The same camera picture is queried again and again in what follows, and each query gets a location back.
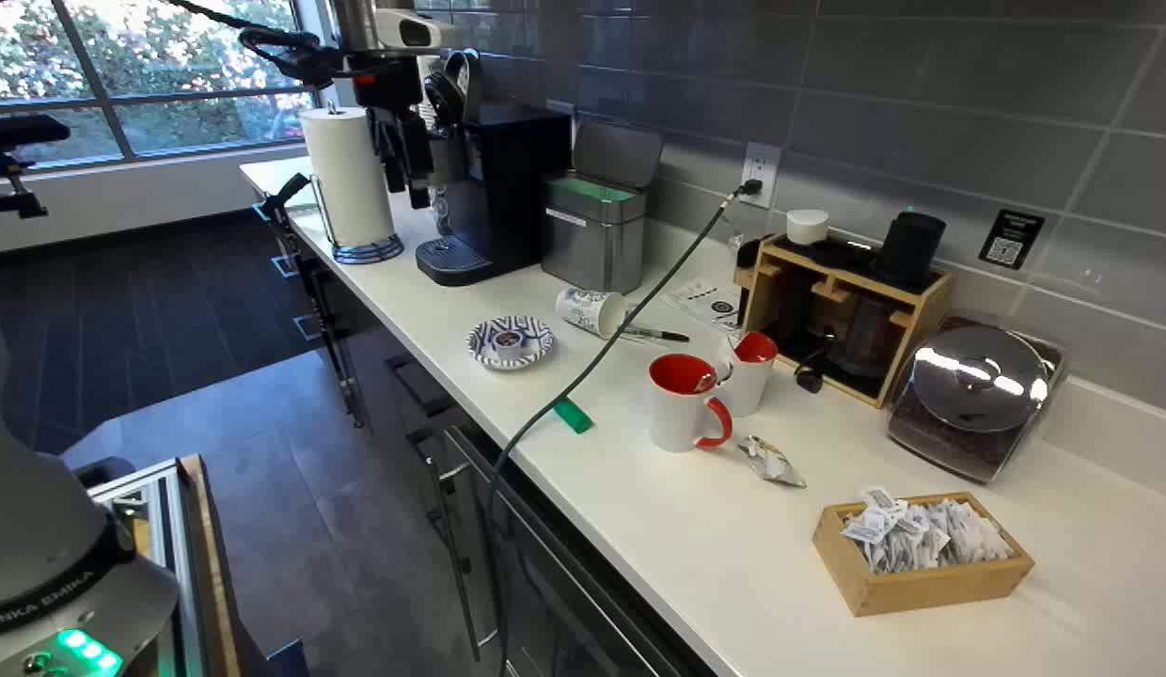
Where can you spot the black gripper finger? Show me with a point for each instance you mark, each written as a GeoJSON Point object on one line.
{"type": "Point", "coordinates": [420, 170]}
{"type": "Point", "coordinates": [387, 155]}

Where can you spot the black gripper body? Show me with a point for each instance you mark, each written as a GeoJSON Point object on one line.
{"type": "Point", "coordinates": [387, 83]}

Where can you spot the green cylindrical block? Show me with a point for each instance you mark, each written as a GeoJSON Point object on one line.
{"type": "Point", "coordinates": [574, 416]}

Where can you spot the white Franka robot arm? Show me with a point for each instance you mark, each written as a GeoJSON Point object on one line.
{"type": "Point", "coordinates": [31, 530]}

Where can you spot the blue and white bowl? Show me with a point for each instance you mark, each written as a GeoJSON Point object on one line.
{"type": "Point", "coordinates": [512, 343]}

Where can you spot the red and white bowl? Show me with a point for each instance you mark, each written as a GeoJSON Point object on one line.
{"type": "Point", "coordinates": [751, 371]}

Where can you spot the white paper towel roll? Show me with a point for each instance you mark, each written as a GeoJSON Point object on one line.
{"type": "Point", "coordinates": [348, 174]}

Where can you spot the black Keurig coffee maker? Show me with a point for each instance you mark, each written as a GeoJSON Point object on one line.
{"type": "Point", "coordinates": [502, 190]}

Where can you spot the grey paper towel holder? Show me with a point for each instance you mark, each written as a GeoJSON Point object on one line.
{"type": "Point", "coordinates": [373, 255]}

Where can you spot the silver toaster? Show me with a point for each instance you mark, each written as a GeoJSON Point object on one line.
{"type": "Point", "coordinates": [596, 230]}

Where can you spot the patterned white paper cup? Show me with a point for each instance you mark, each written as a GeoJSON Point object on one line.
{"type": "Point", "coordinates": [590, 312]}

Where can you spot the dark wood base cabinet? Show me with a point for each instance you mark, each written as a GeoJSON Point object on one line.
{"type": "Point", "coordinates": [407, 402]}

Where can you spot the black marker pen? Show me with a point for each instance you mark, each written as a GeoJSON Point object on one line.
{"type": "Point", "coordinates": [658, 333]}

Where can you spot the printed paper sheet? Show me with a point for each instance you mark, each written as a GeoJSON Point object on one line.
{"type": "Point", "coordinates": [706, 304]}

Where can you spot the small white cup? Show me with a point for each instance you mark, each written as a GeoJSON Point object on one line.
{"type": "Point", "coordinates": [806, 228]}

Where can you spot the stainless steel dishwasher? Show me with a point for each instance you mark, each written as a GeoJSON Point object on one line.
{"type": "Point", "coordinates": [546, 604]}

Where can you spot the crumpled silver wrapper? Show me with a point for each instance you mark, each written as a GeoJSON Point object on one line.
{"type": "Point", "coordinates": [772, 461]}

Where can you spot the black cup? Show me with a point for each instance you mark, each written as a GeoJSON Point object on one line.
{"type": "Point", "coordinates": [911, 250]}

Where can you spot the wooden countertop organizer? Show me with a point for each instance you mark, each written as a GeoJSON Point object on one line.
{"type": "Point", "coordinates": [916, 320]}

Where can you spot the pile of white sugar packets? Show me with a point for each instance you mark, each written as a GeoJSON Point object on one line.
{"type": "Point", "coordinates": [922, 531]}

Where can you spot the wooden packet tray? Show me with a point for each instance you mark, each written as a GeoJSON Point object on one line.
{"type": "Point", "coordinates": [922, 590]}

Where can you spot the black camera stand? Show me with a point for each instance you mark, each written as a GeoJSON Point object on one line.
{"type": "Point", "coordinates": [314, 283]}

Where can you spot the black camera tripod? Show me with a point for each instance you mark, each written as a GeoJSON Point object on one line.
{"type": "Point", "coordinates": [11, 135]}

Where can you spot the aluminium frame robot cart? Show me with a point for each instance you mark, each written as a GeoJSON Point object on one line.
{"type": "Point", "coordinates": [180, 550]}

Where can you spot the black framed wall sign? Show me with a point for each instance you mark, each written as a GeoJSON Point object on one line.
{"type": "Point", "coordinates": [1010, 239]}

